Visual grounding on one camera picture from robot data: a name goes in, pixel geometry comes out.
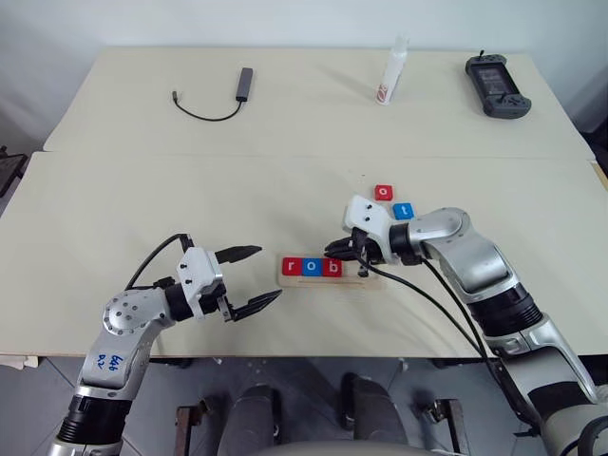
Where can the red letter b block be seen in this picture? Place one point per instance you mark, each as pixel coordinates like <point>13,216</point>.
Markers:
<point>332,268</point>

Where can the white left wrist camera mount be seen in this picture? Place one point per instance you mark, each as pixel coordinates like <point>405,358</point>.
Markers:
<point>197,268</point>

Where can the black crate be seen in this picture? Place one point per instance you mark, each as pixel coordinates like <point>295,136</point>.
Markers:
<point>10,171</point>

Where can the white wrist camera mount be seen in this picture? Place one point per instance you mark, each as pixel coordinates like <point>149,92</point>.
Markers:
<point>368,218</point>
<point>197,268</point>

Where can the dark grey rounded shape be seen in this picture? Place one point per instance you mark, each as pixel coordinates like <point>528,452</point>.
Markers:
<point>375,413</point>
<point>254,418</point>

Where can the blue letter t block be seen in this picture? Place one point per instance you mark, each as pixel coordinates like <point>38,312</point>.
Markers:
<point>404,211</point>

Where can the black handheld controller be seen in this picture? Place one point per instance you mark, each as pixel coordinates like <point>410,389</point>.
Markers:
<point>496,85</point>

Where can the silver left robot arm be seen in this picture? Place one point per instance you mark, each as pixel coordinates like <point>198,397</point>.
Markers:
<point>124,328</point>

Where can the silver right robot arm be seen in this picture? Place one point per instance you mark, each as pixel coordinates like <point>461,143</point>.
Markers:
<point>480,266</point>

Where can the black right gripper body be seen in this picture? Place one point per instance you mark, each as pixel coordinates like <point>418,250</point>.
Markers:
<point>368,249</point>

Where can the brown metal bracket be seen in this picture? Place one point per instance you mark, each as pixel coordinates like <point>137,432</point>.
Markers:
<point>451,423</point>
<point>183,430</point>

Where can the light wooden letter tray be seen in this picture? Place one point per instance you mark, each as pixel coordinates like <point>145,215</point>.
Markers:
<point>361,280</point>

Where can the red letter r block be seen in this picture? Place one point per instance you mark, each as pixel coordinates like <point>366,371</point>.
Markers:
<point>291,267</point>

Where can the blue letter o block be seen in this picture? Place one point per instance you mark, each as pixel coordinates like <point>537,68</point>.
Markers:
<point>310,267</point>

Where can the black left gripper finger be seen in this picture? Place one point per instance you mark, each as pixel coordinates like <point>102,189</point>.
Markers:
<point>237,253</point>
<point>254,306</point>

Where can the white plastic bottle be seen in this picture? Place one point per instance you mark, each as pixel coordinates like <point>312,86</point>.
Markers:
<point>392,71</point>

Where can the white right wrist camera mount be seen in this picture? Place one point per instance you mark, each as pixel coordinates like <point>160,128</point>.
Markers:
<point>368,218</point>

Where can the red letter o block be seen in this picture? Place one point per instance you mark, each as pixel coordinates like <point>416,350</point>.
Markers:
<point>384,192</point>

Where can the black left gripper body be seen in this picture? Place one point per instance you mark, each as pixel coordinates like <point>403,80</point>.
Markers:
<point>214,300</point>

